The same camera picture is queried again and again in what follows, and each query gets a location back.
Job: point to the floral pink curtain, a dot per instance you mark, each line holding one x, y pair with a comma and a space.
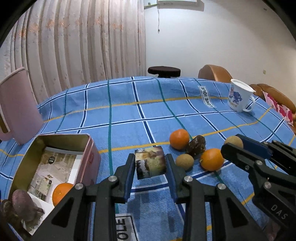
64, 44

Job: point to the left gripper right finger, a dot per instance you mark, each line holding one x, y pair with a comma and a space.
229, 219

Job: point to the pink floral cloth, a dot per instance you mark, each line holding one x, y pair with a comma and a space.
285, 112

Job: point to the small printed cylinder can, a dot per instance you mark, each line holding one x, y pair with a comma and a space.
150, 162

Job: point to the blue plaid tablecloth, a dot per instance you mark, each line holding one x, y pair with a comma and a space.
125, 114

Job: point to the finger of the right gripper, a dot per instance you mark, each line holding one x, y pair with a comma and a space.
274, 191
277, 152

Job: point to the purple passion fruit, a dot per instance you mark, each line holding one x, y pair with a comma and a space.
24, 206

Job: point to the tan round longan fruit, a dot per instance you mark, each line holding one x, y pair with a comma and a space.
235, 140
185, 161

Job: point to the orange tangerine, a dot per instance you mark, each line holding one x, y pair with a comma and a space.
212, 159
60, 191
179, 139

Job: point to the pink metal tin box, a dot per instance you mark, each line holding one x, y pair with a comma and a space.
49, 161

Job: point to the dark round stool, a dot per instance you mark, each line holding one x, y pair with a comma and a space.
164, 71

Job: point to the dark brown chestnut fruit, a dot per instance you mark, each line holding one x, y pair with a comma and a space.
7, 208

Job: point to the white air conditioner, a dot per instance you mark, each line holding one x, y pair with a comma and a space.
178, 2

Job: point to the dark wrinkled passion fruit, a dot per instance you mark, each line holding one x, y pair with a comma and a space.
197, 146

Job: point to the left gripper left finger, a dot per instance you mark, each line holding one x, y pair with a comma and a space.
69, 220

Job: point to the pink electric kettle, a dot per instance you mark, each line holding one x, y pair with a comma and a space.
19, 108

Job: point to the brown leather sofa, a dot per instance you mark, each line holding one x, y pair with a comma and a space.
220, 74

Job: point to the white blue printed mug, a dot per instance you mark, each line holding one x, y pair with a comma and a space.
240, 97

